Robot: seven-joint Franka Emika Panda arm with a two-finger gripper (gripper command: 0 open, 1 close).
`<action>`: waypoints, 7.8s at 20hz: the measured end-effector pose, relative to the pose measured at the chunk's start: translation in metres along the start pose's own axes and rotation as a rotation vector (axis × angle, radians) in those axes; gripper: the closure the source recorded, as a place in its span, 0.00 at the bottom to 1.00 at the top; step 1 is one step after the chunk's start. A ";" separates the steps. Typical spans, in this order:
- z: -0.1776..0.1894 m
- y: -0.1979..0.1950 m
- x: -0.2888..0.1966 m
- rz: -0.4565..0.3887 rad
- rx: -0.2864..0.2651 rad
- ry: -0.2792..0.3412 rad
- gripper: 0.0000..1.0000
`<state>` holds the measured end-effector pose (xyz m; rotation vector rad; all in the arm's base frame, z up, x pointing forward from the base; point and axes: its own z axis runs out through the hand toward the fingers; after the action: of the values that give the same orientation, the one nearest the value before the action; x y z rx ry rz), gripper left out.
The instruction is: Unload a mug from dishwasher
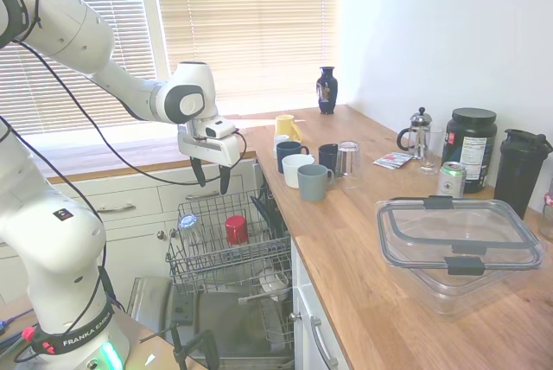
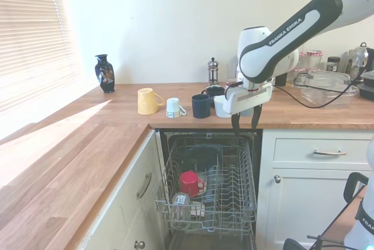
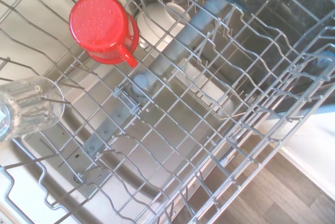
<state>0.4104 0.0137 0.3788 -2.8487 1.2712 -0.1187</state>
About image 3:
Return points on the clear ribbed drinking glass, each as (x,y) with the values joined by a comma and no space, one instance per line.
(23,109)

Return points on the stainless steel dishwasher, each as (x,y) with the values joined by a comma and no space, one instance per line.
(157,140)

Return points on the white ceramic cup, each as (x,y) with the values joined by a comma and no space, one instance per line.
(157,22)

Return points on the red speckled enamel mug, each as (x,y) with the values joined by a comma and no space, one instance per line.
(99,25)

